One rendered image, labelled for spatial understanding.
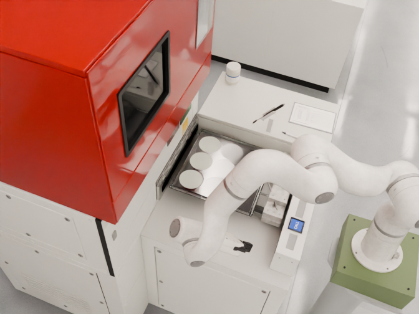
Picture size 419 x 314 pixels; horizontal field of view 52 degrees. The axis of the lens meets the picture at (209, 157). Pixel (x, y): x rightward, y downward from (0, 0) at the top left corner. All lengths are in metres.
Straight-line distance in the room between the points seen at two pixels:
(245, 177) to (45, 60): 0.58
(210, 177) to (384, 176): 0.77
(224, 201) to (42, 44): 0.64
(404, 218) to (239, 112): 0.94
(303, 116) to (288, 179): 0.95
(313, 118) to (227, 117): 0.41
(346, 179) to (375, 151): 2.18
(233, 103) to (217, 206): 0.91
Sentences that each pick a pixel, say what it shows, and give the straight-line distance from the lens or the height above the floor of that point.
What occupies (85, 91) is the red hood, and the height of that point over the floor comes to 1.76.
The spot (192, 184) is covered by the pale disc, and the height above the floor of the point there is 0.90.
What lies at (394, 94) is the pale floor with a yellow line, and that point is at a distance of 4.05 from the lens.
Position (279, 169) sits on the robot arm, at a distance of 1.16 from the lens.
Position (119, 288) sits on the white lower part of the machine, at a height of 0.71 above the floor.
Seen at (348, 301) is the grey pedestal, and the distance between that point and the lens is 2.04.
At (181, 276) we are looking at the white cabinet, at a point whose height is 0.58.
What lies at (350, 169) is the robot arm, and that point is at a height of 1.43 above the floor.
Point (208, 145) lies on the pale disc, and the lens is 1.97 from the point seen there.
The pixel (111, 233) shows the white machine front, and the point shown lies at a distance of 1.49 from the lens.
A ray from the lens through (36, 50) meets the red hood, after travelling 0.98.
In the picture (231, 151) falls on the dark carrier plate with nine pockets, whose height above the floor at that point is 0.90.
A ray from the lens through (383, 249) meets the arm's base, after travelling 1.69.
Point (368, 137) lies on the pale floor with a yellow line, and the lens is 3.55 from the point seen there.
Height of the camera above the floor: 2.37
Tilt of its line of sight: 50 degrees down
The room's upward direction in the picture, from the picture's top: 5 degrees clockwise
